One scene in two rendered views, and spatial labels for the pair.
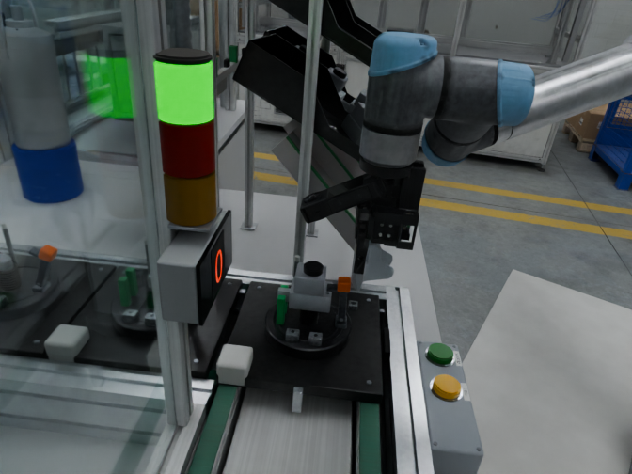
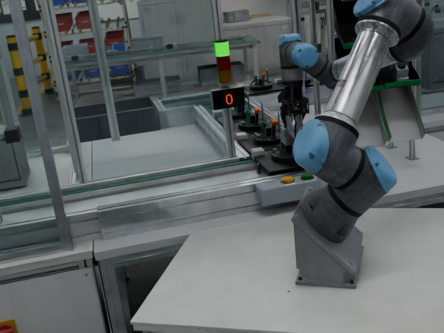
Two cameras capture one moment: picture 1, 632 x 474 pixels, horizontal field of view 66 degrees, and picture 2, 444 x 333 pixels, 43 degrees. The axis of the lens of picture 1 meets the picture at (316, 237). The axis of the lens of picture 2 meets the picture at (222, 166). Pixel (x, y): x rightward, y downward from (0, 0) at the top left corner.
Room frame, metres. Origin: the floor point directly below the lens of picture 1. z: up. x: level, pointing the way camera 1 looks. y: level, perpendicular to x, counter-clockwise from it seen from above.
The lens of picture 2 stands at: (-0.10, -1.89, 1.64)
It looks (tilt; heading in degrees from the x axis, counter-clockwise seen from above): 19 degrees down; 77
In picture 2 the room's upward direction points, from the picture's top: 7 degrees counter-clockwise
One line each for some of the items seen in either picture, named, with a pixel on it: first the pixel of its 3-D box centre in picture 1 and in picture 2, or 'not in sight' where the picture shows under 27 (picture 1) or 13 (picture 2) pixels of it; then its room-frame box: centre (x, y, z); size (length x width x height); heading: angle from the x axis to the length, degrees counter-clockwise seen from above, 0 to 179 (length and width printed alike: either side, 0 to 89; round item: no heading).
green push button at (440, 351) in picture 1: (439, 355); (306, 177); (0.59, -0.21, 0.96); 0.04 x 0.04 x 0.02
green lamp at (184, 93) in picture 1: (184, 89); (222, 48); (0.43, 0.13, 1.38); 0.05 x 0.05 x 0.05
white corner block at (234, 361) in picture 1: (234, 364); (258, 154); (0.52, 0.10, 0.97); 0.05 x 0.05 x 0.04; 87
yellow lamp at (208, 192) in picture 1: (190, 193); (224, 76); (0.43, 0.13, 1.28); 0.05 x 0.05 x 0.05
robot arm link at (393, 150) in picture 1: (388, 143); (293, 73); (0.61, -0.08, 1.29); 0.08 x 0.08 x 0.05
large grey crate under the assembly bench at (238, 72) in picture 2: not in sight; (221, 73); (1.77, 5.41, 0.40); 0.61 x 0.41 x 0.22; 170
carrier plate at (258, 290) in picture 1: (307, 334); (290, 158); (0.61, 0.00, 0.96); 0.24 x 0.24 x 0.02; 87
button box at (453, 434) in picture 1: (442, 402); (288, 189); (0.52, -0.21, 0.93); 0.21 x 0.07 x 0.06; 177
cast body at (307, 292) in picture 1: (305, 283); (287, 133); (0.62, 0.01, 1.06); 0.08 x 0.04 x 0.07; 87
